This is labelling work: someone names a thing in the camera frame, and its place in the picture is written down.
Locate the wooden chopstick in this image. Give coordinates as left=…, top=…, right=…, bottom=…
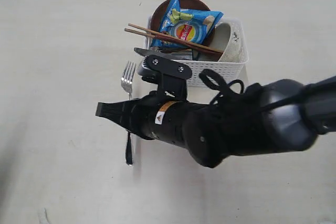
left=124, top=28, right=224, bottom=55
left=128, top=23, right=225, bottom=54

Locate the silver metal fork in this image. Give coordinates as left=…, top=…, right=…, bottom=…
left=121, top=61, right=137, bottom=166

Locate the white perforated plastic basket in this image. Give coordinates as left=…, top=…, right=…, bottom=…
left=143, top=15, right=249, bottom=88

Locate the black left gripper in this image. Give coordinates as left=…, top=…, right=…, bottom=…
left=95, top=95, right=200, bottom=148

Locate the brown wooden plate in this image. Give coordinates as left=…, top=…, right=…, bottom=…
left=150, top=0, right=210, bottom=31

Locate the blue chips bag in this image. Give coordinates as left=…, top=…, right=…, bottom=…
left=158, top=0, right=224, bottom=46

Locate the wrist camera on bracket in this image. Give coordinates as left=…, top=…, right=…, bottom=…
left=138, top=55, right=192, bottom=101

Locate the silver table knife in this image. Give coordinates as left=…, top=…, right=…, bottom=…
left=133, top=47, right=168, bottom=57

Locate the white speckled ceramic bowl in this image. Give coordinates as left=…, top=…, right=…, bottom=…
left=210, top=22, right=243, bottom=63

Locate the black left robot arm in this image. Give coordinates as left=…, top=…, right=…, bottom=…
left=96, top=69, right=335, bottom=168

